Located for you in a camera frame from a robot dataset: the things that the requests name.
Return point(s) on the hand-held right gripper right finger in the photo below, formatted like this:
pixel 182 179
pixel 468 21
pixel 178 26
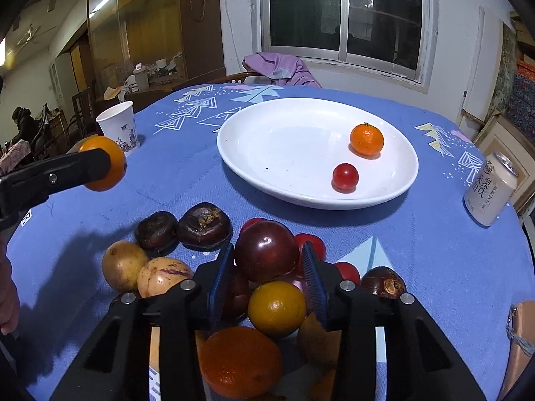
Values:
pixel 312 284

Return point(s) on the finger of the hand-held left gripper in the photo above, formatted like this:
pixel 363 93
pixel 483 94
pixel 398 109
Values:
pixel 62 173

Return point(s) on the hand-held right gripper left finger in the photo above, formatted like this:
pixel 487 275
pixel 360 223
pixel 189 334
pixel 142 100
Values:
pixel 221 284

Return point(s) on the small dark red plum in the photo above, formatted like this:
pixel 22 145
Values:
pixel 236 296

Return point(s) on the red cherry tomato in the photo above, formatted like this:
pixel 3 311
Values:
pixel 349 271
pixel 345 178
pixel 321 247
pixel 250 223

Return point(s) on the yellowish orange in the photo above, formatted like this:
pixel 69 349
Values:
pixel 276 309

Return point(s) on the medium orange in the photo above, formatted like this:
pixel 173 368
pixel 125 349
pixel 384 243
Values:
pixel 115 171

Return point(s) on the large dark red plum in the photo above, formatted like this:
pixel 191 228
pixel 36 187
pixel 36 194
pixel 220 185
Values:
pixel 265 250

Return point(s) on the purple striped pepino melon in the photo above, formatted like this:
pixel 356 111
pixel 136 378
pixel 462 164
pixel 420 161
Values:
pixel 165 275

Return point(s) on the dark water chestnut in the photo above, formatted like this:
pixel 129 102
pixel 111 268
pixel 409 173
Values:
pixel 154 232
pixel 205 225
pixel 382 284

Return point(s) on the large orange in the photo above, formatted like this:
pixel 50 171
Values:
pixel 238 363

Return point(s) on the brownish potato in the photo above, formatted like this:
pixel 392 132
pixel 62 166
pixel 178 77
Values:
pixel 121 265

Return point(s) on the white plate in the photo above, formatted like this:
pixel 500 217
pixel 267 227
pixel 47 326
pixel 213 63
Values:
pixel 284 150

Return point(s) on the mandarin with green stem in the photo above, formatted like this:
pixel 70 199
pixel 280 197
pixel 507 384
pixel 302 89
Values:
pixel 367 140

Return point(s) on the person's left hand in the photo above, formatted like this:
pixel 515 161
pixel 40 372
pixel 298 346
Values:
pixel 7 300

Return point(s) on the pink floral cloth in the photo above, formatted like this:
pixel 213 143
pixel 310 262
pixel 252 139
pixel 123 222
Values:
pixel 14 154

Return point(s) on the white paper cup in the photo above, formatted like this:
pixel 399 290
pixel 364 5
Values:
pixel 117 129

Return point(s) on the dark wooden chair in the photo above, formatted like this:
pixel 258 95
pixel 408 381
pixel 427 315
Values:
pixel 83 104

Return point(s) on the blue printed tablecloth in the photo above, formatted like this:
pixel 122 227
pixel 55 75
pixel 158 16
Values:
pixel 418 238

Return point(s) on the ceiling fan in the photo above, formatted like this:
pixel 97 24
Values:
pixel 29 33

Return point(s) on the wooden glass cabinet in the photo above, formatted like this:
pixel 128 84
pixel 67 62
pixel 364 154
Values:
pixel 138 29

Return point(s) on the wooden armchair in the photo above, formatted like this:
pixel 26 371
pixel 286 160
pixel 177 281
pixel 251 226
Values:
pixel 234 77

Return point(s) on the white beverage can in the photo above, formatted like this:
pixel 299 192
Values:
pixel 489 192

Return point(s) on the purple jacket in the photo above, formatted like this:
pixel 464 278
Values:
pixel 280 67

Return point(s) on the stack of framed pictures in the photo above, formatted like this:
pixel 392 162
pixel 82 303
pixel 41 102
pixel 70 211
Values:
pixel 497 133

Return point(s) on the sliding window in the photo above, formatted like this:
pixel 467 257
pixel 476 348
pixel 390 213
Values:
pixel 347 8

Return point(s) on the green marbled panel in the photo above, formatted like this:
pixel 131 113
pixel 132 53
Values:
pixel 508 71

